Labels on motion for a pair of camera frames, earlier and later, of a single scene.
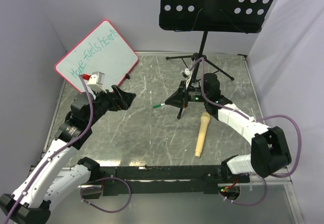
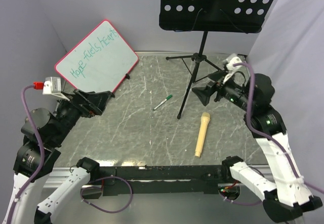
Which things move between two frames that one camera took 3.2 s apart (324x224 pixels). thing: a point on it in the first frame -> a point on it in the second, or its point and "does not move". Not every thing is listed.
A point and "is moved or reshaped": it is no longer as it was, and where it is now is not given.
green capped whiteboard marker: (158, 105) is moved or reshaped
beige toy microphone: (205, 117) does not move
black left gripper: (111, 97) -> (88, 103)
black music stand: (239, 7) does not move
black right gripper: (179, 99) -> (204, 94)
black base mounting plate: (156, 180) does not move
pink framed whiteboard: (103, 50) does not move
